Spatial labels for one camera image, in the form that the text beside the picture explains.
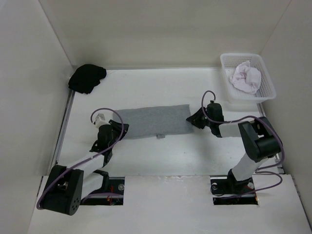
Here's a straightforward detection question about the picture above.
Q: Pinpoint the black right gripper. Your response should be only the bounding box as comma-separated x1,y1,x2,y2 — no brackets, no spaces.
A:
186,106,213,129

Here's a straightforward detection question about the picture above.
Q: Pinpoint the grey tank top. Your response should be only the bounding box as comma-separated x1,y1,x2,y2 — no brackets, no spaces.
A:
113,104,194,139

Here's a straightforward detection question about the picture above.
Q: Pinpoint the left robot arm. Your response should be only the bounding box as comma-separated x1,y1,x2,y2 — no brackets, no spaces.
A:
37,120,129,215

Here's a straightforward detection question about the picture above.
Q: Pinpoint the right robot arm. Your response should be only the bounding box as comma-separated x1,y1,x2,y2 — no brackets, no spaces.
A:
186,101,282,197

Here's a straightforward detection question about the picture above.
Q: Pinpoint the pink crumpled tank top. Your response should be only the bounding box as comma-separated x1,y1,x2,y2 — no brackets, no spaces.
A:
229,60,261,95

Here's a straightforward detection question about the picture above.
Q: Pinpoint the black folded tank top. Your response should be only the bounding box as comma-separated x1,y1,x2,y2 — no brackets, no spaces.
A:
68,64,107,94

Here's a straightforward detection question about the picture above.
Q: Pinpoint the white plastic basket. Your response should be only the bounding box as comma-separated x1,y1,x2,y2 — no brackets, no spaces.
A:
220,53,276,104

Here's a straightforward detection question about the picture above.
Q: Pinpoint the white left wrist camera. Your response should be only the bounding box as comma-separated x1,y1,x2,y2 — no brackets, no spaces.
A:
94,113,108,129

